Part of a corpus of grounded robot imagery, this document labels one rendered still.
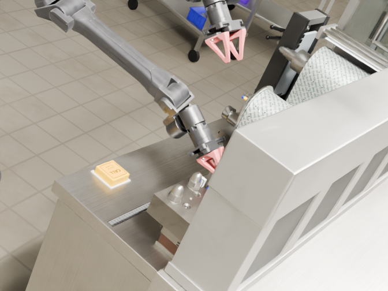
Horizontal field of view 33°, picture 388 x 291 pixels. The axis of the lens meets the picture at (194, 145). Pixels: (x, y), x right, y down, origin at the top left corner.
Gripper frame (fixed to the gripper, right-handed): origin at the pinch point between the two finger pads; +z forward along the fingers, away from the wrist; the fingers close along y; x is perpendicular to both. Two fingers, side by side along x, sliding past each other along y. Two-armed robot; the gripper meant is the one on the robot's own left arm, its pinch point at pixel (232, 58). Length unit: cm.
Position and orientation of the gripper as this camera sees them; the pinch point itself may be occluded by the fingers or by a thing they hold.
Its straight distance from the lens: 174.0
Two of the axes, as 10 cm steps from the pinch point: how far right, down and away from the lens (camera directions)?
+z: 3.2, 9.5, 0.2
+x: 7.4, -2.3, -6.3
